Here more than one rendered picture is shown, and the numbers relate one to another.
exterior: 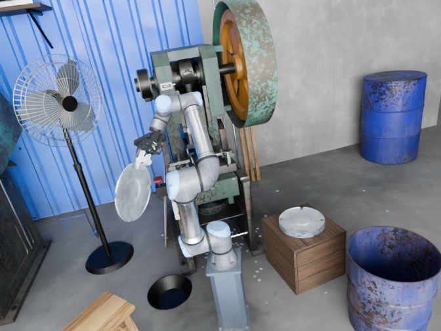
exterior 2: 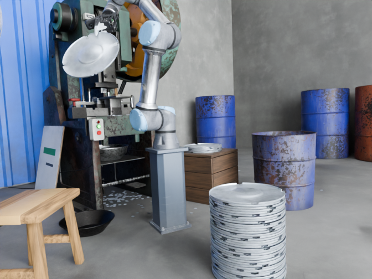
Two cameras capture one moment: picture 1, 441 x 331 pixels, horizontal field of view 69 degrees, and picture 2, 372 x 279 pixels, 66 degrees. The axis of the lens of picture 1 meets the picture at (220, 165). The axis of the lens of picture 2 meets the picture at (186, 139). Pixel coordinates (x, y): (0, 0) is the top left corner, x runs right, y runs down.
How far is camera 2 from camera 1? 1.31 m
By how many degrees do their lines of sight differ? 38
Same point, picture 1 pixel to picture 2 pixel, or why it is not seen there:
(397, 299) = (301, 151)
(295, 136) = not seen: hidden behind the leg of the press
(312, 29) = not seen: hidden behind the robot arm
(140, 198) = (104, 55)
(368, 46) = (193, 82)
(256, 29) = not seen: outside the picture
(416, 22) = (217, 73)
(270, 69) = (176, 20)
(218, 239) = (169, 114)
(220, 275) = (169, 154)
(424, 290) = (313, 144)
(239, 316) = (182, 207)
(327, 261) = (228, 174)
